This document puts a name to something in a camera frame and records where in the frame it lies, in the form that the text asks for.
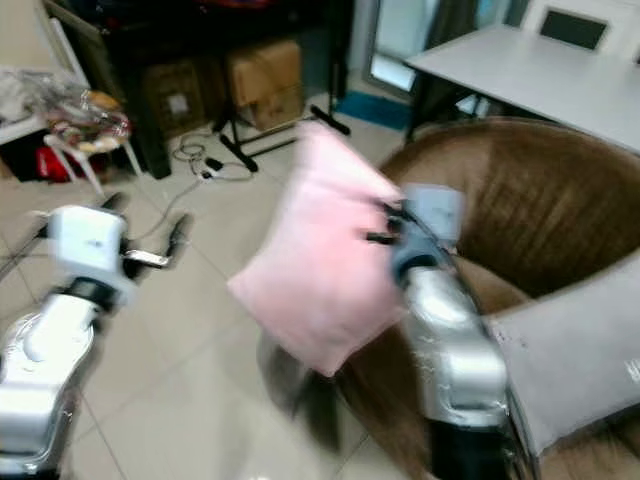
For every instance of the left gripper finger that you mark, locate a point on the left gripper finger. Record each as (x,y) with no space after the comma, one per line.
(115,202)
(182,238)

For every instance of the pink pillow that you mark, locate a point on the pink pillow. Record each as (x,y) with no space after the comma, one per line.
(325,260)

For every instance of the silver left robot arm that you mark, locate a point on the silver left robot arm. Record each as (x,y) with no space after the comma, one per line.
(50,370)

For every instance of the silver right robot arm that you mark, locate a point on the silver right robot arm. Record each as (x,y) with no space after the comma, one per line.
(455,350)

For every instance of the blue floor mat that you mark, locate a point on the blue floor mat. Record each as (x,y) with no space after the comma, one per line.
(372,110)

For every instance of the brown suede sofa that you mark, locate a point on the brown suede sofa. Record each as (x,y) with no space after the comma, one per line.
(540,200)

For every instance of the light grey pillow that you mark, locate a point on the light grey pillow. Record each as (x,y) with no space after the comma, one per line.
(570,360)

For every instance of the white stool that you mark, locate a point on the white stool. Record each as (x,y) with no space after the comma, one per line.
(75,160)

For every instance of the red object under stool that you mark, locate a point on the red object under stool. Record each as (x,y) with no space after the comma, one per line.
(60,165)

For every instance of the white power strip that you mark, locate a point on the white power strip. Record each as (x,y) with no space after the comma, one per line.
(215,173)

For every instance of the clear plastic bag with items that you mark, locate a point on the clear plastic bag with items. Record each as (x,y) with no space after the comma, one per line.
(88,120)

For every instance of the black stand base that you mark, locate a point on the black stand base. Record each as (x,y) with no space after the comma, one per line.
(245,152)

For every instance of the labelled dark cardboard box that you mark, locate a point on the labelled dark cardboard box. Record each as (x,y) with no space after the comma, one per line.
(175,100)

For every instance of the white crumpled cloth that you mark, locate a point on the white crumpled cloth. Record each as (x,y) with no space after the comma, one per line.
(15,95)

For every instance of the light brown cardboard box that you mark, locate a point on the light brown cardboard box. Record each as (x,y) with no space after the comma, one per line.
(265,80)

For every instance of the black shelf unit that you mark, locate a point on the black shelf unit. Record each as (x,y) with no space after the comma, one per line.
(190,28)

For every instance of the white table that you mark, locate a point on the white table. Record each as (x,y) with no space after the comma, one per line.
(530,75)

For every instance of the white chair with black back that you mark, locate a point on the white chair with black back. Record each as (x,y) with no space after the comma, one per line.
(572,28)

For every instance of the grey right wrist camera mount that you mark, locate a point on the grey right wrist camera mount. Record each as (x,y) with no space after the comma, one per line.
(438,210)

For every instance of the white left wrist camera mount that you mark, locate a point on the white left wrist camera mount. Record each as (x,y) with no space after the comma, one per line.
(88,240)

